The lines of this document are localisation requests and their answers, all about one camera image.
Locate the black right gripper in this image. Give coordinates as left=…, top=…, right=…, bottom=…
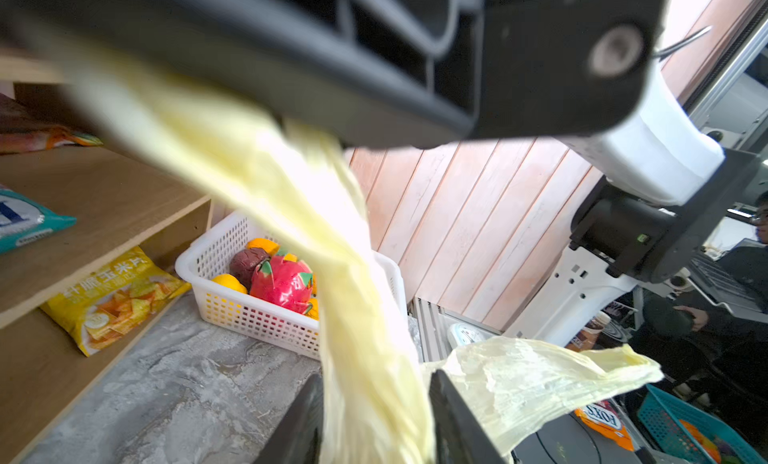
left=1, top=0, right=664, bottom=149

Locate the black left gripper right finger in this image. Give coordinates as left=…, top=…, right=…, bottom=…
left=429, top=370, right=505, bottom=464

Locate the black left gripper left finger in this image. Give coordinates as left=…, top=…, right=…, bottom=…
left=253, top=374, right=324, bottom=464

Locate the orange-print plastic grocery bag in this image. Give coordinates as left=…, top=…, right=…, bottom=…
left=38, top=34, right=662, bottom=463

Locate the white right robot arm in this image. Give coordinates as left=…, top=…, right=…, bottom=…
left=1, top=0, right=758, bottom=344

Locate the white analog clock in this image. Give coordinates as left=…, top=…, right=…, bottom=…
left=447, top=322, right=500, bottom=350

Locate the pink dragon fruit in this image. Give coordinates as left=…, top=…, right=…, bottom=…
left=249, top=255, right=314, bottom=315

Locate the white plastic basket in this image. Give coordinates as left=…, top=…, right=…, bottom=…
left=175, top=210, right=408, bottom=362

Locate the orange round fruit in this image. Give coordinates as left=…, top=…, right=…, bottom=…
left=212, top=274, right=248, bottom=294

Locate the dark purple round fruit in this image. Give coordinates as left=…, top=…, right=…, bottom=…
left=229, top=248, right=270, bottom=291

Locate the teal plastic basket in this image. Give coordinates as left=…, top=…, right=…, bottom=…
left=637, top=385, right=767, bottom=464

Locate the yellow chips bag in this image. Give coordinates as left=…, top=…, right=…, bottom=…
left=41, top=246, right=190, bottom=357

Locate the person at desk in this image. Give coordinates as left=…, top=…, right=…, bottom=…
left=629, top=194, right=767, bottom=448

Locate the wooden three-tier shelf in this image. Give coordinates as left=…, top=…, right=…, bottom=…
left=0, top=48, right=217, bottom=464

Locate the Fox's candy bag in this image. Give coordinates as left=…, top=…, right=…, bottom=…
left=0, top=186, right=77, bottom=254

